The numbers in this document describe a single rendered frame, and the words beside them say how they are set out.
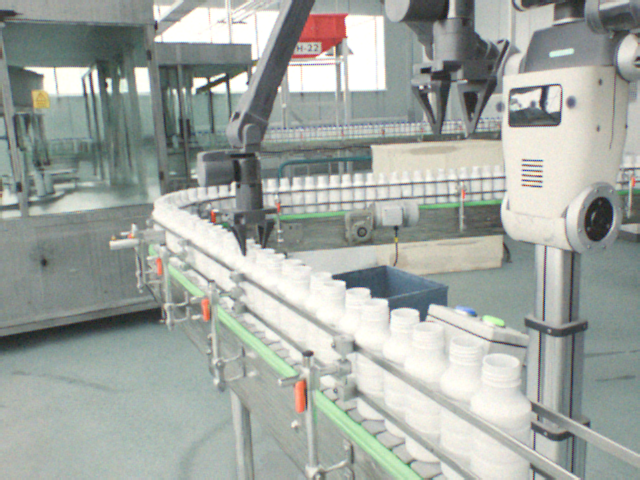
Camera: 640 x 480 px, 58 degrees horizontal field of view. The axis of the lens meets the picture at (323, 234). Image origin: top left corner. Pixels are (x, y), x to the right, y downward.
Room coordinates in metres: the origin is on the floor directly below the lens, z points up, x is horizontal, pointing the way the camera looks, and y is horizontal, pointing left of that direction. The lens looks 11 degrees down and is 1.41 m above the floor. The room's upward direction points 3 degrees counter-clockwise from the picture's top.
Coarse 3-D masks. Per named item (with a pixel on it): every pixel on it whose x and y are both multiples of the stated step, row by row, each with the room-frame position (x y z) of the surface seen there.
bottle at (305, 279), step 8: (296, 272) 0.96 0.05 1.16; (304, 272) 0.95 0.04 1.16; (312, 272) 0.96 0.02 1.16; (296, 280) 0.96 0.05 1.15; (304, 280) 0.95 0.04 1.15; (296, 288) 0.95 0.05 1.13; (304, 288) 0.95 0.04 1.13; (288, 296) 0.96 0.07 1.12; (296, 296) 0.95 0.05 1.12; (304, 296) 0.94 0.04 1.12; (296, 304) 0.94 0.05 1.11; (304, 304) 0.94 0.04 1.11; (288, 312) 0.96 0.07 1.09; (288, 320) 0.96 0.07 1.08; (296, 320) 0.94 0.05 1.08; (304, 320) 0.94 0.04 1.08; (288, 328) 0.96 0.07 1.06; (296, 328) 0.94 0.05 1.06; (304, 328) 0.94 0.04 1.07; (296, 336) 0.94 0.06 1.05; (304, 336) 0.94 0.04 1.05; (304, 344) 0.94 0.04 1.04; (296, 352) 0.95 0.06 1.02; (296, 360) 0.95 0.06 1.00
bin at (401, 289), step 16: (352, 272) 1.76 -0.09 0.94; (368, 272) 1.78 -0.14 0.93; (384, 272) 1.81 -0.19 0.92; (400, 272) 1.74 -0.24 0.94; (352, 288) 1.76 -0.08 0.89; (368, 288) 1.78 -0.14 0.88; (384, 288) 1.81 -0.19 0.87; (400, 288) 1.74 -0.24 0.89; (416, 288) 1.67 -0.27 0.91; (432, 288) 1.53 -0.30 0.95; (448, 288) 1.54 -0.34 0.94; (400, 304) 1.47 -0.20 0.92; (416, 304) 1.50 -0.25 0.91; (432, 304) 1.52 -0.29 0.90
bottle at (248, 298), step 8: (248, 248) 1.18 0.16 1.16; (256, 248) 1.16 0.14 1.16; (248, 256) 1.16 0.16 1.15; (256, 256) 1.16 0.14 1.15; (248, 264) 1.16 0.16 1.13; (256, 264) 1.16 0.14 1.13; (248, 272) 1.15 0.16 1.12; (248, 288) 1.15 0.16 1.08; (248, 296) 1.16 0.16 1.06; (248, 304) 1.16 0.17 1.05; (248, 320) 1.16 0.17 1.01
